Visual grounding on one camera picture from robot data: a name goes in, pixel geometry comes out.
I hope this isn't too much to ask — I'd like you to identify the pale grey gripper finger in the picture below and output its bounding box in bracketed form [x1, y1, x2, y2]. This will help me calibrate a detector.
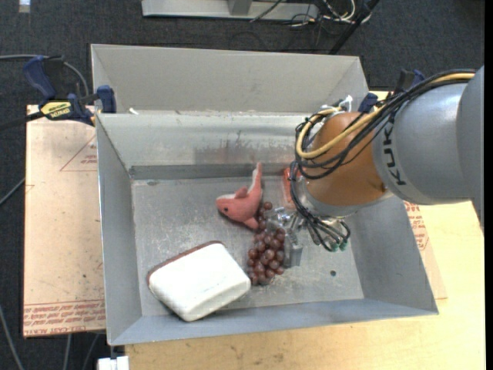
[267, 207, 290, 231]
[285, 226, 304, 268]

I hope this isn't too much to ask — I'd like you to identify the orange-red toy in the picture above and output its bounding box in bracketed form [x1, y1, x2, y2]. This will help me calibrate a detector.
[282, 166, 298, 210]

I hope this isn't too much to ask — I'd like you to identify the red toy grape bunch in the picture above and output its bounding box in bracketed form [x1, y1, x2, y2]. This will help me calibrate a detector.
[246, 201, 287, 287]

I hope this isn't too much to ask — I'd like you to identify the pink toy shark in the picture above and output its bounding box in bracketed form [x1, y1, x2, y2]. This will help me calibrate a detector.
[215, 162, 265, 231]

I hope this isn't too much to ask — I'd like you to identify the grey metal bin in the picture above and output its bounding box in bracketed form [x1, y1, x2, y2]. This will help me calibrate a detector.
[90, 43, 440, 347]

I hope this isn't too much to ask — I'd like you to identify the white sponge with brown underside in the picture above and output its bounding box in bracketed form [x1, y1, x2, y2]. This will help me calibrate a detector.
[146, 240, 253, 323]

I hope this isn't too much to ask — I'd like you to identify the brown cardboard board, red print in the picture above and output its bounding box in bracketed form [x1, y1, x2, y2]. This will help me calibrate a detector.
[22, 104, 448, 339]

